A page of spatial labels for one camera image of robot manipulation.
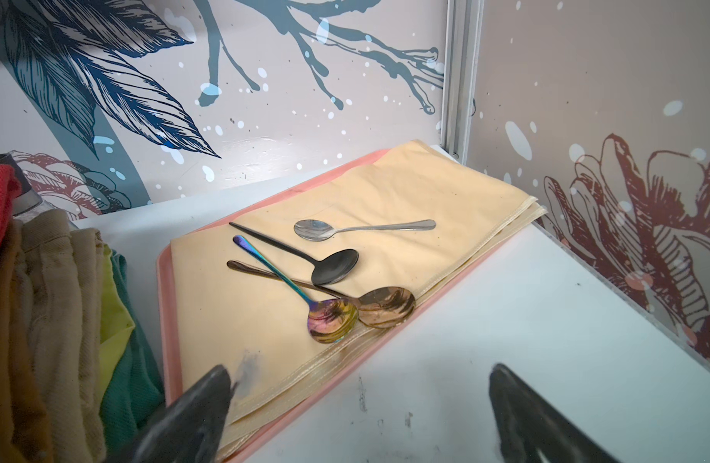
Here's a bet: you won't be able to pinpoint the black lid pepper grinder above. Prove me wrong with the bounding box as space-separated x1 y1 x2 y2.
0 154 47 223

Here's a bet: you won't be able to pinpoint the beige corduroy trousers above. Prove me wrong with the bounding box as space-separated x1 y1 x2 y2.
17 210 106 462

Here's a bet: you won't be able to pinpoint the black spoon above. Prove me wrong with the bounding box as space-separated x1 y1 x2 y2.
229 222 360 286

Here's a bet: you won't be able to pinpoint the wooden brown spoon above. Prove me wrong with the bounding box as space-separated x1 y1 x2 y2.
226 259 417 330

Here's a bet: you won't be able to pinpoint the metal spoon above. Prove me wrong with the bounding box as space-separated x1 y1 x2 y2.
293 219 437 242

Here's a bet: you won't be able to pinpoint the green trousers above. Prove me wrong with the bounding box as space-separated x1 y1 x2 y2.
100 298 165 455

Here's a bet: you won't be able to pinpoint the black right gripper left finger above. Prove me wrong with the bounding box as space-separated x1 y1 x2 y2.
106 365 236 462

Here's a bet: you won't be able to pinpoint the iridescent rainbow spoon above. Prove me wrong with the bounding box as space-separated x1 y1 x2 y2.
233 235 359 343

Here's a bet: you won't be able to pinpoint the yellow trousers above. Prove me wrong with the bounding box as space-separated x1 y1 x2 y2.
98 244 136 402

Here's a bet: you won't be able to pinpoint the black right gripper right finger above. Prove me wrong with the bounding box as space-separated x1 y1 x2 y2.
489 364 616 462

